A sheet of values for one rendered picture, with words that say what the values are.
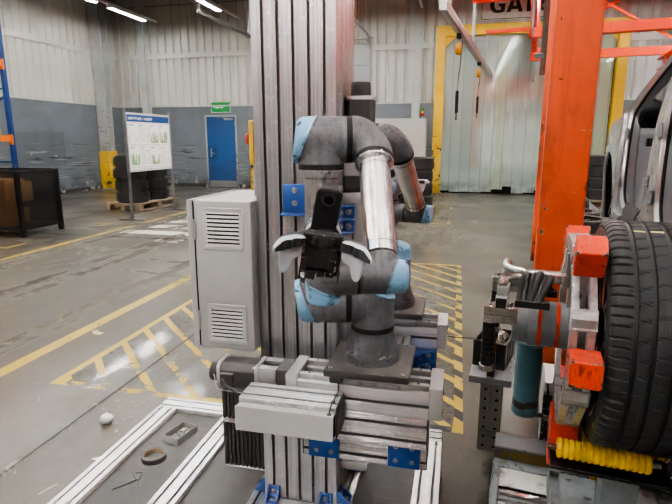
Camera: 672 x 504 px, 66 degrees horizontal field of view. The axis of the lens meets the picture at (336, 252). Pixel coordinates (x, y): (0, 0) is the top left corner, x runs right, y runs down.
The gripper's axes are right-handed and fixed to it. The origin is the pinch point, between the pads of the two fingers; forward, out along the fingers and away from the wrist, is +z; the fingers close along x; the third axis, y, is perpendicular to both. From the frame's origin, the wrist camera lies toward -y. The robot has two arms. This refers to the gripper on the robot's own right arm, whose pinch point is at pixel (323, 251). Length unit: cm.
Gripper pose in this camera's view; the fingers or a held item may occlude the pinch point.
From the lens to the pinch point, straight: 79.9
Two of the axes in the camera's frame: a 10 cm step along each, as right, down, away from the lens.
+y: -1.4, 9.7, 2.1
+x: -9.9, -1.3, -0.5
